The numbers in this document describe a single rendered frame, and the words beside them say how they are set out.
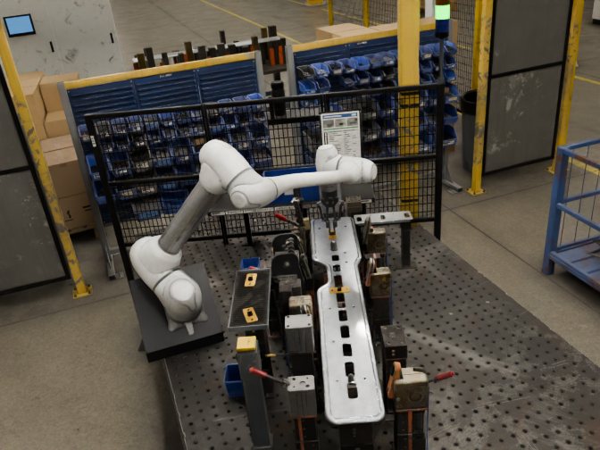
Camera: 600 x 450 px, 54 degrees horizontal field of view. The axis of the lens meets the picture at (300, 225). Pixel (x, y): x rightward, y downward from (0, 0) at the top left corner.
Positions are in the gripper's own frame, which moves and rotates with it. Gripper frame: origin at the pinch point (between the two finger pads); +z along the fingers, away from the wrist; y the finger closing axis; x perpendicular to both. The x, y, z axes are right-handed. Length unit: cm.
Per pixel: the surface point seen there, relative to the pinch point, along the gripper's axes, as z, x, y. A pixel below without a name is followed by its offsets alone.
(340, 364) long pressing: 5, -92, -3
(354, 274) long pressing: 4.8, -35.6, 7.1
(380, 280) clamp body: 3.9, -43.4, 17.6
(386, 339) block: 2, -84, 14
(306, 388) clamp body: -1, -109, -15
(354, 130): -29, 54, 18
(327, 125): -33, 54, 3
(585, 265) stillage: 89, 82, 169
